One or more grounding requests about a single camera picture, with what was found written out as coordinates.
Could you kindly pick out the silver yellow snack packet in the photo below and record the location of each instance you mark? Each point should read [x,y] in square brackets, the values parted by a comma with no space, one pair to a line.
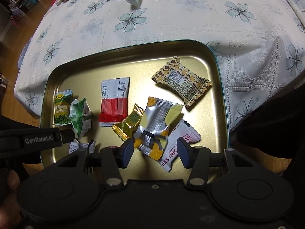
[156,124]

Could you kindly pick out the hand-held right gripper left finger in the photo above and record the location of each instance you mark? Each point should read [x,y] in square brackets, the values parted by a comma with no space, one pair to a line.
[127,153]

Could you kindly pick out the brown patterned snack packet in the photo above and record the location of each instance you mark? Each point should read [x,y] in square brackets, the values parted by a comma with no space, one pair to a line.
[182,81]

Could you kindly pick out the pink white snack packet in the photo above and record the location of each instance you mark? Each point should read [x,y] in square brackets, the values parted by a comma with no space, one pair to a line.
[177,145]

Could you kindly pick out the person's left hand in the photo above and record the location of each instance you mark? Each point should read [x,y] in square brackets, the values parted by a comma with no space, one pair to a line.
[12,195]

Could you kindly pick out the white floral tablecloth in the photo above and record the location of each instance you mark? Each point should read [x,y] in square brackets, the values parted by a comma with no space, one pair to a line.
[190,16]

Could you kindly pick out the small white snack packet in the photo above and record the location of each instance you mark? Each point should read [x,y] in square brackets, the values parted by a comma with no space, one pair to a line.
[78,146]

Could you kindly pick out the green pea snack packet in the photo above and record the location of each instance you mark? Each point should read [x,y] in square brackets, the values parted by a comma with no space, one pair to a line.
[62,109]

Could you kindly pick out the gold foil snack packet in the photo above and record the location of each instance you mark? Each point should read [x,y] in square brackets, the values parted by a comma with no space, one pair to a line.
[128,124]

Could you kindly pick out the red white snack packet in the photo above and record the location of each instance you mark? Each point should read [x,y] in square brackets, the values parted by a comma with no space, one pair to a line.
[114,102]

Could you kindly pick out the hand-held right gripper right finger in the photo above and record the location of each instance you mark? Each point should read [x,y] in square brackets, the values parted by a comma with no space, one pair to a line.
[183,153]

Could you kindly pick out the gold metal tray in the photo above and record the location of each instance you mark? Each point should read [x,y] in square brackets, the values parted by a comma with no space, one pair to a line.
[143,71]

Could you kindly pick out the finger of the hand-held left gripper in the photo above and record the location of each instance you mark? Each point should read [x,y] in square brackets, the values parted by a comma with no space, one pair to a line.
[68,136]

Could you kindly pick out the green white snack packet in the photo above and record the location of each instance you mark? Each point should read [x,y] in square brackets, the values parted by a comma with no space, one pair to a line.
[81,118]

